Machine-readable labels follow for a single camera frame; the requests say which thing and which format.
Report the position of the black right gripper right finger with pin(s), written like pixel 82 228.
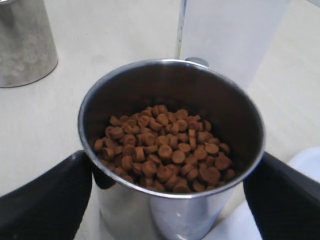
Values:
pixel 285 203

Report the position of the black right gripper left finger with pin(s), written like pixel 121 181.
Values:
pixel 52 206

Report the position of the steel mug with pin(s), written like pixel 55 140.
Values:
pixel 172 139
pixel 27 48

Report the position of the clear plastic container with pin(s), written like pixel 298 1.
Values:
pixel 230 37

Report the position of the white plastic tray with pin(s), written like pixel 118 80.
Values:
pixel 240 225

